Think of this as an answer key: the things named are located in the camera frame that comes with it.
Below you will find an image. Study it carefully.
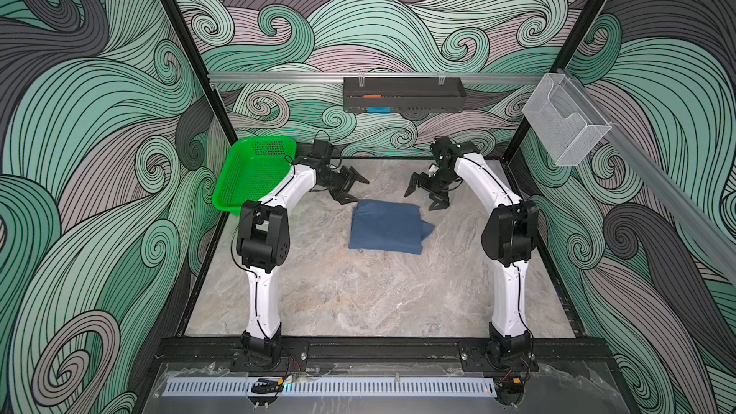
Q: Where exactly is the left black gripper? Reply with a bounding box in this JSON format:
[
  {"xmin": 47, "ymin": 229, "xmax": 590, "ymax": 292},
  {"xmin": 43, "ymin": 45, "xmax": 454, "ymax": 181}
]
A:
[{"xmin": 318, "ymin": 167, "xmax": 369, "ymax": 206}]

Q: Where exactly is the blue t-shirt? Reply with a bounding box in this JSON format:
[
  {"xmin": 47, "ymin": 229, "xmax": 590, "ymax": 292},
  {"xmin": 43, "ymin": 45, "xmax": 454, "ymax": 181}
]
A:
[{"xmin": 348, "ymin": 199, "xmax": 435, "ymax": 255}]

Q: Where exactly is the green plastic basket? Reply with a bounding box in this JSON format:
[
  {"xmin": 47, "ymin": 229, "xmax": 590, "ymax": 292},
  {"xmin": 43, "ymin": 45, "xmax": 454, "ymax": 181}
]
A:
[{"xmin": 212, "ymin": 136, "xmax": 297, "ymax": 215}]

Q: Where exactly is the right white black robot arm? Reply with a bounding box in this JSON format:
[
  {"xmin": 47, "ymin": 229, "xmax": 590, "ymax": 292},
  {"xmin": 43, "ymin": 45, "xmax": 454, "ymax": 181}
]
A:
[{"xmin": 406, "ymin": 136, "xmax": 539, "ymax": 365}]

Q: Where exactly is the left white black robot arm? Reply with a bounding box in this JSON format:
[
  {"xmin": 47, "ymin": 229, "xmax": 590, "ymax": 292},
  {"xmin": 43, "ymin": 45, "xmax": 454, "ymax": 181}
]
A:
[{"xmin": 236, "ymin": 139, "xmax": 369, "ymax": 364}]

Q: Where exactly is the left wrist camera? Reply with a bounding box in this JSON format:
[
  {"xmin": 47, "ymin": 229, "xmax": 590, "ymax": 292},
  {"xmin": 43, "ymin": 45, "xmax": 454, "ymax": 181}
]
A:
[{"xmin": 308, "ymin": 140, "xmax": 334, "ymax": 168}]

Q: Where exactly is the black wall tray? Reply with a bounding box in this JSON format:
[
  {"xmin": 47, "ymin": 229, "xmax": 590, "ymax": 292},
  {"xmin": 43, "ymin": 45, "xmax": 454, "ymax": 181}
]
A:
[{"xmin": 342, "ymin": 78, "xmax": 467, "ymax": 119}]

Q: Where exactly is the clear acrylic wall holder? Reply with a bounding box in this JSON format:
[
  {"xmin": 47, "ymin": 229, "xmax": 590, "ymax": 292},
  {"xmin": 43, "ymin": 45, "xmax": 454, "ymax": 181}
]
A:
[{"xmin": 522, "ymin": 72, "xmax": 611, "ymax": 168}]

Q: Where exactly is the aluminium back rail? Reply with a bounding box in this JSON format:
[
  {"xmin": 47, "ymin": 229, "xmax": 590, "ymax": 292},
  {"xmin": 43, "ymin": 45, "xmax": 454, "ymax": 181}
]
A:
[{"xmin": 208, "ymin": 71, "xmax": 544, "ymax": 85}]

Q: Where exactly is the aluminium rail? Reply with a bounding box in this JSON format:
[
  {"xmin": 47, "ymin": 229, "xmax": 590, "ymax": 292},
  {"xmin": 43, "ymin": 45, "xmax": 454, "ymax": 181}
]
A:
[
  {"xmin": 557, "ymin": 69, "xmax": 735, "ymax": 283},
  {"xmin": 208, "ymin": 71, "xmax": 544, "ymax": 85}
]

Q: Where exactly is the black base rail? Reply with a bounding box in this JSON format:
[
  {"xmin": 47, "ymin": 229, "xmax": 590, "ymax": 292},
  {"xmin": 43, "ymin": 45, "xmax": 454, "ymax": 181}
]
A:
[{"xmin": 153, "ymin": 337, "xmax": 611, "ymax": 376}]

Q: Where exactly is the white slotted cable duct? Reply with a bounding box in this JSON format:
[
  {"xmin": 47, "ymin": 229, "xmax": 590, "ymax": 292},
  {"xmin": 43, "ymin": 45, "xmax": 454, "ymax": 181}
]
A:
[{"xmin": 162, "ymin": 377, "xmax": 496, "ymax": 398}]

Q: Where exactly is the aluminium right rail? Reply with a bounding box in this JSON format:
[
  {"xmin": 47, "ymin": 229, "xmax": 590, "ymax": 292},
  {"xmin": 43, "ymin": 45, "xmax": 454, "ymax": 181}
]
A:
[{"xmin": 557, "ymin": 69, "xmax": 735, "ymax": 283}]

